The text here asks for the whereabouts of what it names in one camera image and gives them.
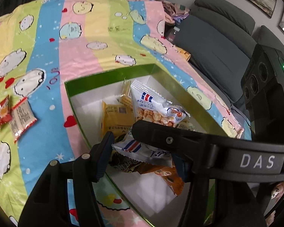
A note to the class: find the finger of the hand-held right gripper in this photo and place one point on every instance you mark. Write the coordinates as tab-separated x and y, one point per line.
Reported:
179	141

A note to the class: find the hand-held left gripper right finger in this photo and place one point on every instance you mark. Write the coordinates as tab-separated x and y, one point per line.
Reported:
182	170

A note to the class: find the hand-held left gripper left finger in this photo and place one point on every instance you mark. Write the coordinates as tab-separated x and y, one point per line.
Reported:
102	157

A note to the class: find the orange snack packet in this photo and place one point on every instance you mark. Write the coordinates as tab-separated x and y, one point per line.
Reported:
172	184

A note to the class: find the small white blue snack packet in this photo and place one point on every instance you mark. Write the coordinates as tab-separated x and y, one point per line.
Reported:
142	151

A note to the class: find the large white blue snack packet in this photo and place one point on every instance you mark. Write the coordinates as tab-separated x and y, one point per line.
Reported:
146	104

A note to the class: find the green box with white inside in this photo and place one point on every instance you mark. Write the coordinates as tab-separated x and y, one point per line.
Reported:
179	82

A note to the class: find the dark patterned snack packet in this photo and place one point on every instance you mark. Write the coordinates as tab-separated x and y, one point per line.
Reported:
125	165

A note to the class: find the pale yellow snack packet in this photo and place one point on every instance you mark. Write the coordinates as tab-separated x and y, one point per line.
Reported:
126	94

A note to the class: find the grey sofa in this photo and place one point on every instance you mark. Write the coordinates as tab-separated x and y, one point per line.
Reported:
210	52

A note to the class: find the orange printed box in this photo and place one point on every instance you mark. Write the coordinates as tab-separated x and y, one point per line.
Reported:
184	54

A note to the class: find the clear red-edged snack packet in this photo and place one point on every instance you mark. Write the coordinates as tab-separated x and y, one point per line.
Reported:
21	118

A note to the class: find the clear plastic bottle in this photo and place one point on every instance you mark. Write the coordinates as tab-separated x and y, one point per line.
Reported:
174	34

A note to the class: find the red snack packet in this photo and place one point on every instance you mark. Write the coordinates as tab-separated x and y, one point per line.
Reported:
2	113

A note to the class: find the pastel cartoon printed blanket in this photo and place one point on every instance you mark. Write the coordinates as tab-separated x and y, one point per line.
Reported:
45	52

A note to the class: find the pile of pastel clothes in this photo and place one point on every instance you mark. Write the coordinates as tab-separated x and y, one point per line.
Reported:
172	9

